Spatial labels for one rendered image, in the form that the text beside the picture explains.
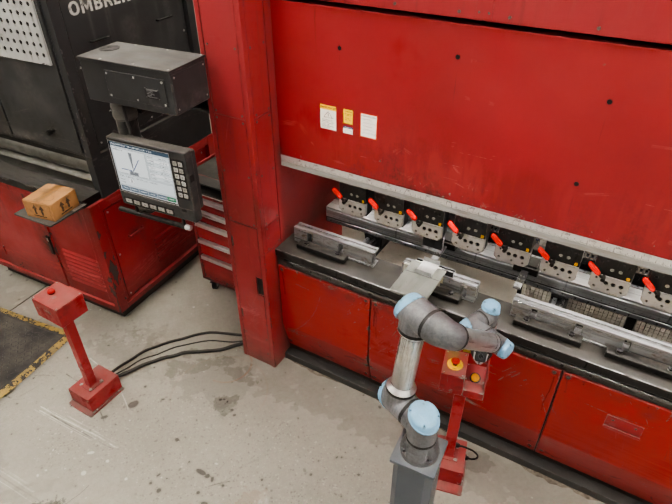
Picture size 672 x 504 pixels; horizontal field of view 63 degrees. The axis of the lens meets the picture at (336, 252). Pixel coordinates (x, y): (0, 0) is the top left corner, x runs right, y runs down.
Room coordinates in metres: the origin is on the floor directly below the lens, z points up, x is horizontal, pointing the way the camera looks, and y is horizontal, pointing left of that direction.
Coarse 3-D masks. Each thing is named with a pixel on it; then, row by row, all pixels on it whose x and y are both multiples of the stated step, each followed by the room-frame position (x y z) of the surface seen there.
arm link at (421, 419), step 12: (408, 408) 1.30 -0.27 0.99; (420, 408) 1.28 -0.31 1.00; (432, 408) 1.29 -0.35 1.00; (408, 420) 1.26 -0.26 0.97; (420, 420) 1.24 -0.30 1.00; (432, 420) 1.24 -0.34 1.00; (408, 432) 1.25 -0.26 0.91; (420, 432) 1.21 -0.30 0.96; (432, 432) 1.22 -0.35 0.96; (420, 444) 1.21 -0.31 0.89; (432, 444) 1.22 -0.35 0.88
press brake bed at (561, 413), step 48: (288, 288) 2.43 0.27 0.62; (336, 288) 2.27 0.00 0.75; (288, 336) 2.49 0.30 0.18; (336, 336) 2.27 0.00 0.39; (384, 336) 2.12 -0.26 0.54; (432, 384) 1.97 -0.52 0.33; (528, 384) 1.73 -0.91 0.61; (576, 384) 1.63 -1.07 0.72; (624, 384) 1.55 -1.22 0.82; (480, 432) 1.87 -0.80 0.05; (528, 432) 1.70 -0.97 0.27; (576, 432) 1.60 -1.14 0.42; (576, 480) 1.58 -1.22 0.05; (624, 480) 1.48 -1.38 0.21
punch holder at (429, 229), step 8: (416, 208) 2.17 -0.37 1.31; (424, 208) 2.15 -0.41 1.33; (432, 208) 2.13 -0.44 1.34; (424, 216) 2.15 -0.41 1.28; (432, 216) 2.13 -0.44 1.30; (440, 216) 2.11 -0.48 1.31; (448, 216) 2.16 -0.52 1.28; (416, 224) 2.17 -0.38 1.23; (424, 224) 2.15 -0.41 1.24; (432, 224) 2.13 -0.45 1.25; (416, 232) 2.16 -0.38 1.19; (424, 232) 2.14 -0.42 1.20; (432, 232) 2.12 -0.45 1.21; (440, 232) 2.10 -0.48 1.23
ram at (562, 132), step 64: (320, 0) 2.52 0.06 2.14; (320, 64) 2.44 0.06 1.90; (384, 64) 2.28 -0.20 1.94; (448, 64) 2.14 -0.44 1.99; (512, 64) 2.01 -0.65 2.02; (576, 64) 1.90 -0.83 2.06; (640, 64) 1.81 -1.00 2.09; (320, 128) 2.44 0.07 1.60; (384, 128) 2.27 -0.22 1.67; (448, 128) 2.12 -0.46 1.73; (512, 128) 1.99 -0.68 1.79; (576, 128) 1.88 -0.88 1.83; (640, 128) 1.77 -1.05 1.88; (384, 192) 2.26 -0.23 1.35; (448, 192) 2.10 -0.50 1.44; (512, 192) 1.97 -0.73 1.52; (576, 192) 1.85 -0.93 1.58; (640, 192) 1.74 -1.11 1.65
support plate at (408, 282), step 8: (416, 264) 2.16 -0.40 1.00; (408, 272) 2.09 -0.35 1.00; (440, 272) 2.09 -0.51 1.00; (400, 280) 2.03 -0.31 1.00; (408, 280) 2.03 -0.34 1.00; (416, 280) 2.03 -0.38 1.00; (424, 280) 2.03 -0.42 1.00; (432, 280) 2.03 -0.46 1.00; (440, 280) 2.04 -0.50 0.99; (392, 288) 1.97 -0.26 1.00; (400, 288) 1.97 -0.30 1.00; (408, 288) 1.97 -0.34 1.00; (416, 288) 1.97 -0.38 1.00; (424, 288) 1.97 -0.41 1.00; (432, 288) 1.97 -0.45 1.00; (424, 296) 1.91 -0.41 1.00
